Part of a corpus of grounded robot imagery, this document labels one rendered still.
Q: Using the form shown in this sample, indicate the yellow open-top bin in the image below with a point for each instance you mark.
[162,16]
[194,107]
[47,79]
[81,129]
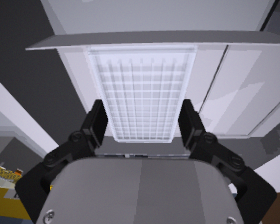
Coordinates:
[10,204]

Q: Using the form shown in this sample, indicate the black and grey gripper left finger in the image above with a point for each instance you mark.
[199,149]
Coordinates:
[33,188]

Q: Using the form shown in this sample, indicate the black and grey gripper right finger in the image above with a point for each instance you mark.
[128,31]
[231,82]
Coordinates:
[254,194]

